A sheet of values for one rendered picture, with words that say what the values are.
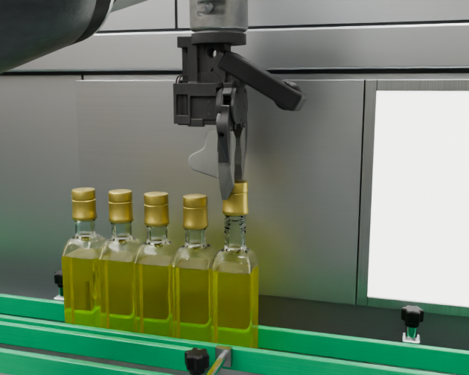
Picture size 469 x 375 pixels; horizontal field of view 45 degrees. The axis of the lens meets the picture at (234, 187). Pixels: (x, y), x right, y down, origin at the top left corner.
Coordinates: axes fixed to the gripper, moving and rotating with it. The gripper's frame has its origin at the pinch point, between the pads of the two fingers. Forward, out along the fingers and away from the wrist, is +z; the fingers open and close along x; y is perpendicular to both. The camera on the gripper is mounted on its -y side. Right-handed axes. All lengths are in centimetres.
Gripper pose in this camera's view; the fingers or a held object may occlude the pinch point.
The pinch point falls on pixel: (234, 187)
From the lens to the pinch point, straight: 75.9
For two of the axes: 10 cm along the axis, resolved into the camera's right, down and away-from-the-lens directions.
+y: -9.6, -0.5, 2.7
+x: -2.7, 1.7, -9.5
